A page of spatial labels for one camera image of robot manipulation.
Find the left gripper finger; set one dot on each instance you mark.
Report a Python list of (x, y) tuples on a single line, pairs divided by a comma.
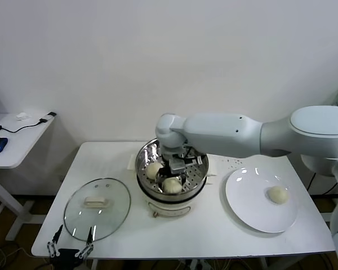
[(58, 234), (89, 236)]

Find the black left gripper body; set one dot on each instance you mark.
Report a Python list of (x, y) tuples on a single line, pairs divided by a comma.
[(67, 257)]

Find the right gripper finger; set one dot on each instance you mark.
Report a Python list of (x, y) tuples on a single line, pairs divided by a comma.
[(184, 179), (160, 177)]

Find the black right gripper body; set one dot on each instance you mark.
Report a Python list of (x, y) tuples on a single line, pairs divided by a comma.
[(166, 166)]

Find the white steamed baozi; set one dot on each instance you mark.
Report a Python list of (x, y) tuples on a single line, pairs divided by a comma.
[(152, 170), (171, 187), (277, 194)]

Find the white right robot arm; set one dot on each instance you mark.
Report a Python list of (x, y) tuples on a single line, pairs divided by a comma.
[(228, 132)]

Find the perforated steel steamer basket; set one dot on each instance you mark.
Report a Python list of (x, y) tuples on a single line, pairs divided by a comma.
[(143, 157)]

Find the cream electric cooker pot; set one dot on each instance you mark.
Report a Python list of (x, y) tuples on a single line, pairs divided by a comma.
[(169, 209)]

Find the oval glass pot lid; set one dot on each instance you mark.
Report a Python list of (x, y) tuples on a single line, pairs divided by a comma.
[(110, 194)]

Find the white oval plate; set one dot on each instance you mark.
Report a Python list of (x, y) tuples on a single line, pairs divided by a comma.
[(242, 197)]

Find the white side desk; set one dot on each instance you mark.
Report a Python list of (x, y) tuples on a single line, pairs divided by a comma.
[(17, 146)]

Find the black usb adapter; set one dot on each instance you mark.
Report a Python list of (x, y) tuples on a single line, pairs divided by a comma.
[(51, 114)]

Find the small white desk object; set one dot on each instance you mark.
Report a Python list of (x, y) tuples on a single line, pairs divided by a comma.
[(22, 116)]

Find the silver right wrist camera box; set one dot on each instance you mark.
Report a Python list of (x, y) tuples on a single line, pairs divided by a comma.
[(177, 166)]

